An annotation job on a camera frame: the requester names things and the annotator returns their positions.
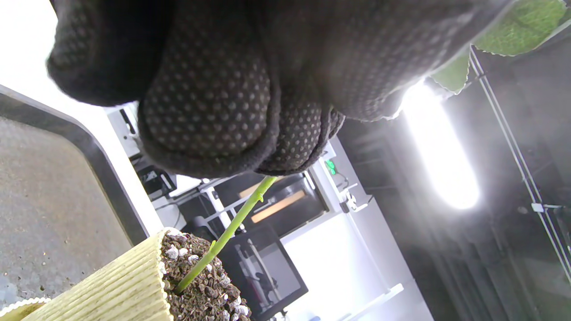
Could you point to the person's left hand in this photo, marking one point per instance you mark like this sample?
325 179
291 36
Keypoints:
250 71

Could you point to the brown potting mix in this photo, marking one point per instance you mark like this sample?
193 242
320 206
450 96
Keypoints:
205 298

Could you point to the yellow ribbed flower pot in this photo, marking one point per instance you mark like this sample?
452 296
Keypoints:
116 290

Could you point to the red artificial rose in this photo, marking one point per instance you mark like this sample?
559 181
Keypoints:
522 26

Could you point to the black double door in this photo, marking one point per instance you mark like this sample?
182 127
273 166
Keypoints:
285 200

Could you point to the monitor on black stand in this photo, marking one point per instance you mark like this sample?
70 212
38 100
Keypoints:
154 180

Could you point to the long ceiling light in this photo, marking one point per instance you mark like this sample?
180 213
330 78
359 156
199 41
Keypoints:
439 147

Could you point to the dark brown plastic tray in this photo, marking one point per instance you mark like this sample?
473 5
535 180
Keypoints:
49 209

